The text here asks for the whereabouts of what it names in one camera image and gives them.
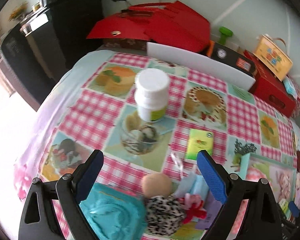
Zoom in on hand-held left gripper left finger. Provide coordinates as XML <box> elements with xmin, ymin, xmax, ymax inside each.
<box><xmin>18</xmin><ymin>149</ymin><xmax>104</xmax><ymax>240</ymax></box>

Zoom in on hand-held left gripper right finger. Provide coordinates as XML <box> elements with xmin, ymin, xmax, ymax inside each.
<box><xmin>197</xmin><ymin>150</ymin><xmax>282</xmax><ymax>240</ymax></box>

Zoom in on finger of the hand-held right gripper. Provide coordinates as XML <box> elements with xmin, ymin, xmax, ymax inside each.
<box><xmin>288</xmin><ymin>201</ymin><xmax>300</xmax><ymax>218</ymax></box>

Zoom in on light blue face mask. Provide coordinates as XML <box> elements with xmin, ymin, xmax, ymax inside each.
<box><xmin>171</xmin><ymin>152</ymin><xmax>210</xmax><ymax>198</ymax></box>

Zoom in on teal rimmed white tray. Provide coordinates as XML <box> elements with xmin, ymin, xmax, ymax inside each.
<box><xmin>239</xmin><ymin>152</ymin><xmax>300</xmax><ymax>220</ymax></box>

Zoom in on purple packet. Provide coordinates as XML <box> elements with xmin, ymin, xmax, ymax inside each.
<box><xmin>196</xmin><ymin>194</ymin><xmax>224</xmax><ymax>230</ymax></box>

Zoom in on red flower hair tie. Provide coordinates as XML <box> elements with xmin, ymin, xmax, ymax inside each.
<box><xmin>179</xmin><ymin>194</ymin><xmax>208</xmax><ymax>223</ymax></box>

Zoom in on pink white fluffy towel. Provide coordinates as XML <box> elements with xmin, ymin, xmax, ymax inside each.
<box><xmin>246</xmin><ymin>166</ymin><xmax>272</xmax><ymax>188</ymax></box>

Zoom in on beige sponge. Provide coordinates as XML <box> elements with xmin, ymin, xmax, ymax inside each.
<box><xmin>142</xmin><ymin>173</ymin><xmax>172</xmax><ymax>200</ymax></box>

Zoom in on leopard print scrunchie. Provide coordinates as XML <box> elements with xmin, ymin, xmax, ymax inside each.
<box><xmin>143</xmin><ymin>195</ymin><xmax>187</xmax><ymax>236</ymax></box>

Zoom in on teal plastic box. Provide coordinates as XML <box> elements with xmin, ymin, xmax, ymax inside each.
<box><xmin>78</xmin><ymin>182</ymin><xmax>148</xmax><ymax>240</ymax></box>

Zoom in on white plastic bottle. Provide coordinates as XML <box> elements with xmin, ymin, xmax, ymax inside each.
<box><xmin>134</xmin><ymin>68</ymin><xmax>170</xmax><ymax>123</ymax></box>

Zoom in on red cardboard box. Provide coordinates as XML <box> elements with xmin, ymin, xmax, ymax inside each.
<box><xmin>244</xmin><ymin>50</ymin><xmax>297</xmax><ymax>117</ymax></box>

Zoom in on light blue wipes pack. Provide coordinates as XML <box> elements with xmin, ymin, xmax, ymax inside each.
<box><xmin>283</xmin><ymin>77</ymin><xmax>297</xmax><ymax>98</ymax></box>

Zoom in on white board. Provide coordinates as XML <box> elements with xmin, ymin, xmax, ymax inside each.
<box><xmin>146</xmin><ymin>42</ymin><xmax>256</xmax><ymax>90</ymax></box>

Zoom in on black box with gauge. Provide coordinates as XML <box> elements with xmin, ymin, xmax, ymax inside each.
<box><xmin>206</xmin><ymin>41</ymin><xmax>257</xmax><ymax>77</ymax></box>

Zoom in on green dumbbell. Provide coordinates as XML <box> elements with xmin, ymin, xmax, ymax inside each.
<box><xmin>219</xmin><ymin>26</ymin><xmax>233</xmax><ymax>43</ymax></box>

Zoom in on red gift box gold emblem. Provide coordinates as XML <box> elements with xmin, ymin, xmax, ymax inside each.
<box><xmin>86</xmin><ymin>12</ymin><xmax>153</xmax><ymax>51</ymax></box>

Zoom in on plain red gift box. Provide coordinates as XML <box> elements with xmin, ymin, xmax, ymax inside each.
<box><xmin>122</xmin><ymin>0</ymin><xmax>211</xmax><ymax>53</ymax></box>

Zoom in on yellow flowers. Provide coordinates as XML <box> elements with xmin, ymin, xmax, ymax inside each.
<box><xmin>10</xmin><ymin>2</ymin><xmax>28</xmax><ymax>22</ymax></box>

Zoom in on yellow gift box with handle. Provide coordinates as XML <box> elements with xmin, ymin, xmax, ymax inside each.
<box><xmin>254</xmin><ymin>34</ymin><xmax>293</xmax><ymax>82</ymax></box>

